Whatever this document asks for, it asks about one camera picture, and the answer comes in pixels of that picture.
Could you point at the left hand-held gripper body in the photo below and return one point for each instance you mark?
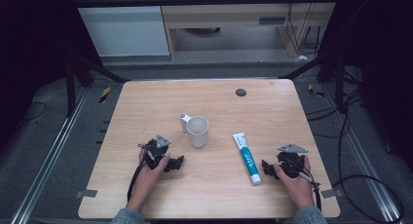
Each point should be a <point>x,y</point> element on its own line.
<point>155,154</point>

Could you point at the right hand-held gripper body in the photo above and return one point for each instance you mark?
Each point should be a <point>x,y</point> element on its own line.
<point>292,159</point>

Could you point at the person's left hand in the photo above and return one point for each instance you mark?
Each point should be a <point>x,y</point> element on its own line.
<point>146,181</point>

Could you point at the person's right hand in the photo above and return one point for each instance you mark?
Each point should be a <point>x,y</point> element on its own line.
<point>300,190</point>

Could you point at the white and teal toothpaste tube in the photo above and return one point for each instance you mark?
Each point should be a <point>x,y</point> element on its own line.
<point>248,157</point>

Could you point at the white cup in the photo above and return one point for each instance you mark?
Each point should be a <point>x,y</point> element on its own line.
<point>198,138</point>

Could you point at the yellow and black tape strip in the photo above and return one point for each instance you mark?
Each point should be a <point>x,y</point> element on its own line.
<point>105,94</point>
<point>315,91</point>

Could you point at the grey round table grommet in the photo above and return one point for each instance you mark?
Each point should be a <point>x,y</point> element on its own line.
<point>241,92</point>

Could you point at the black metal stand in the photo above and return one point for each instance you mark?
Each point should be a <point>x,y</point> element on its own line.
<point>340,84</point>
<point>69,87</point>

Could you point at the small white floor object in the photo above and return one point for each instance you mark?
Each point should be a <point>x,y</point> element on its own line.
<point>302,57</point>

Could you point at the white cabinet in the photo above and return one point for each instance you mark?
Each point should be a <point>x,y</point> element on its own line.
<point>123,32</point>

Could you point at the black curtain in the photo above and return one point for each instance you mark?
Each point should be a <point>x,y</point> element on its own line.
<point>383,55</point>
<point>32,48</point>

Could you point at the light wooden desk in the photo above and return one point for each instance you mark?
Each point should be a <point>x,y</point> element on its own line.
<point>220,18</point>

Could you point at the grey metal table bracket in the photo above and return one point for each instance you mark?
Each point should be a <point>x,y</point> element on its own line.
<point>331,193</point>
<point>87,193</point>

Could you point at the aluminium floor rail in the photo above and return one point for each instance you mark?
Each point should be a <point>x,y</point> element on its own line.
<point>363,146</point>
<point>48,159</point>

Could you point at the black horizontal frame bar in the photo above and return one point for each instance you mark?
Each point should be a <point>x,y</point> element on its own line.
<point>195,2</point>

